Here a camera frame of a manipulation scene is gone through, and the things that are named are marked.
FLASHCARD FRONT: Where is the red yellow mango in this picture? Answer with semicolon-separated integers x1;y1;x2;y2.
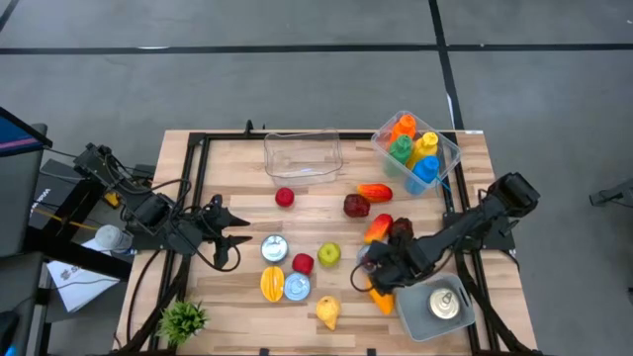
356;183;395;204
363;213;396;245

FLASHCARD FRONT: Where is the green apple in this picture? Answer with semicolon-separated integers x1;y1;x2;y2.
316;241;342;269

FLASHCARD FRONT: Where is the blue red label tin can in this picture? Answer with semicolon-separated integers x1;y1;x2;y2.
355;244;373;274

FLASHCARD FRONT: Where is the black aluminium table frame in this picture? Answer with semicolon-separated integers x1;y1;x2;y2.
116;120;545;356

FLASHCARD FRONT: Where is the orange yellow mango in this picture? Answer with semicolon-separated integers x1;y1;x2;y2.
368;288;397;316

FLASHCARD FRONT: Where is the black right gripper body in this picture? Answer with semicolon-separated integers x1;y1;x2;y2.
368;236;431;294

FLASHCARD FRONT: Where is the yellow star fruit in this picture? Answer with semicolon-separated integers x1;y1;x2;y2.
259;265;287;304

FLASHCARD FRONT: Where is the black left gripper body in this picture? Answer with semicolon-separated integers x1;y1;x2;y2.
192;194;229;271

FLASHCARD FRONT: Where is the red tomato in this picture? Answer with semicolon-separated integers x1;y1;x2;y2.
274;186;296;209

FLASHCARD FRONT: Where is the green label tin can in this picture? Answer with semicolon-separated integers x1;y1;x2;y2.
426;287;462;320

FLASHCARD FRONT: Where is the grey label tin can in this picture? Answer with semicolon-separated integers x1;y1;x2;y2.
259;233;291;264

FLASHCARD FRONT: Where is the clear water bottle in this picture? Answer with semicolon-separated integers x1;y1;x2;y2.
93;224;135;254

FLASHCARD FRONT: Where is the green squeeze bottle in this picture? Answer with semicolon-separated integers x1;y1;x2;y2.
384;133;414;178

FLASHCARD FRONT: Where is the blue screen monitor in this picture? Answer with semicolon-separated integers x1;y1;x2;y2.
0;106;53;159

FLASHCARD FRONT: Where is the green potted plant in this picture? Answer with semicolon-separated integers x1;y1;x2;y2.
155;298;211;348

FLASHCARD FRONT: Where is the orange squeeze bottle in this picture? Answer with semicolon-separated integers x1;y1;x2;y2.
389;114;418;145

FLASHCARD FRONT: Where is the clear shallow plastic bin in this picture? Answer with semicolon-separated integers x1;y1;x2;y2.
263;129;344;188

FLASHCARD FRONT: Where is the clear tall plastic bin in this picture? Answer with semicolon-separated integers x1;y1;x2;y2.
370;110;463;197

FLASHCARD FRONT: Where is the dark red wrinkled fruit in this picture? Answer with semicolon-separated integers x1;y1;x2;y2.
342;193;372;219
388;217;415;243

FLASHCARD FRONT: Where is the black box white lettering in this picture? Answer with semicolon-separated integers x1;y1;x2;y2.
27;157;93;231

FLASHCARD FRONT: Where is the grey plastic bin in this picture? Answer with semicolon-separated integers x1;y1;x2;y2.
394;273;478;343

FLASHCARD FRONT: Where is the white paper sheet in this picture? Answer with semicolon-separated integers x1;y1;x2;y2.
46;239;122;313

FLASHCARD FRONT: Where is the dark chair base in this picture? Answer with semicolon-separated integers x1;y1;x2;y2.
588;177;633;209

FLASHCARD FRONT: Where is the red apple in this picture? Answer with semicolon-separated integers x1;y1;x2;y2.
291;252;316;277

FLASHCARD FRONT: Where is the yellow squeeze bottle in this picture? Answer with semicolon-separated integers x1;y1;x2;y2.
406;131;440;172

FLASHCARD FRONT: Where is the yellow pear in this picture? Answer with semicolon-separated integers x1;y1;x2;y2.
315;295;342;332

